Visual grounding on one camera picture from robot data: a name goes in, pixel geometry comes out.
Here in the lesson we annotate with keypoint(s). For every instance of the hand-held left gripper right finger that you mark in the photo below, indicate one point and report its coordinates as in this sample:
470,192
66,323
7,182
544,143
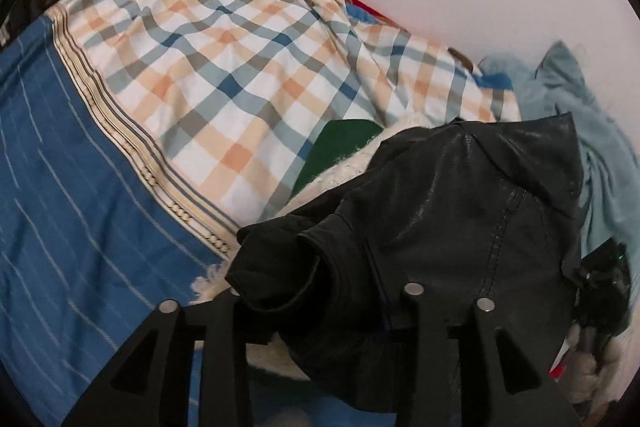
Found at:
425,332

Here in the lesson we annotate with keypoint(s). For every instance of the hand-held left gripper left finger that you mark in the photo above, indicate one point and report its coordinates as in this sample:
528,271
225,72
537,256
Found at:
227,332

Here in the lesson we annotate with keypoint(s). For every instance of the black leather jacket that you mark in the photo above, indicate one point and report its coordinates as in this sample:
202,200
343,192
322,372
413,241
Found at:
450,207

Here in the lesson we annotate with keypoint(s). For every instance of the person's right forearm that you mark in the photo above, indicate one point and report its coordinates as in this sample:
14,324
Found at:
595,367

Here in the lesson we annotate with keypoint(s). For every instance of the green folded garment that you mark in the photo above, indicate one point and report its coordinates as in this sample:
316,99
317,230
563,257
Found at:
340,144

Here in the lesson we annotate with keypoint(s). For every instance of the blue striped plaid bed sheet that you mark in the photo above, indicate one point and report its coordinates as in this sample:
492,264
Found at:
200,57

